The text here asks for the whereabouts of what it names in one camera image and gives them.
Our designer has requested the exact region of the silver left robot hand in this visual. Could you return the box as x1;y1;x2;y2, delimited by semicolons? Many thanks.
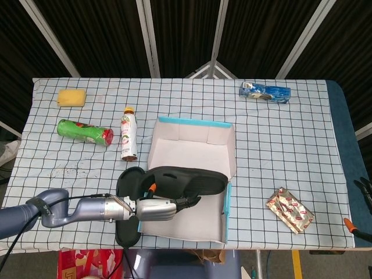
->
135;182;202;223

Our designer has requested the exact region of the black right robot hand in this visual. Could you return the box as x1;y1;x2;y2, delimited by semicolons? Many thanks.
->
353;176;372;210

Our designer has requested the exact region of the black slipper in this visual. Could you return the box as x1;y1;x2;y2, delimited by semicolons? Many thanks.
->
139;166;228;204
115;166;146;248

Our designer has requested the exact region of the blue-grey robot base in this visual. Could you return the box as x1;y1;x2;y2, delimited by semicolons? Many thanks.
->
123;249;242;279

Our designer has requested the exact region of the light blue shoe box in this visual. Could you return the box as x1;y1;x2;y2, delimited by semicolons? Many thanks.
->
136;116;237;244

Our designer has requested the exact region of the blue snack package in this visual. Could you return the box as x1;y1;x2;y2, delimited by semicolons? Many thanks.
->
239;81;292;105

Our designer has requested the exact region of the orange-tipped black clamp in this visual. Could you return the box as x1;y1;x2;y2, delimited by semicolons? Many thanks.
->
343;217;372;242

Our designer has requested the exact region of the brown paper bag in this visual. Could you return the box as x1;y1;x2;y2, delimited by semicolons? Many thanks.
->
190;249;227;264

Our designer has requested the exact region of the gold red candy packet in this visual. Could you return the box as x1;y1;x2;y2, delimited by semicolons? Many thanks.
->
266;187;316;234

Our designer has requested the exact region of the white drink bottle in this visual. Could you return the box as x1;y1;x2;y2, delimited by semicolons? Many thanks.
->
120;106;138;162

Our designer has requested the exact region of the checkered tablecloth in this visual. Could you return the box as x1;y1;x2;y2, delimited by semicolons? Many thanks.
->
0;77;357;256

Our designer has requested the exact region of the red patterned bag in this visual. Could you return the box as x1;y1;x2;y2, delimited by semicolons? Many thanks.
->
57;248;124;279

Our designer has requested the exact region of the green chips can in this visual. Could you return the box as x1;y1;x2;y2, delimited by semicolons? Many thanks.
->
56;119;115;147

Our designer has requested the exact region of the metal table leg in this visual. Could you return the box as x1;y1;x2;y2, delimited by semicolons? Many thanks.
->
255;249;264;279

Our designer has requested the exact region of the yellow sponge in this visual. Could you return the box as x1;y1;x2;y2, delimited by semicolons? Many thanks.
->
56;88;87;108

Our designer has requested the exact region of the black white-framed folding screen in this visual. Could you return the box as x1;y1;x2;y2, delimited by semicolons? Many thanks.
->
0;0;372;140

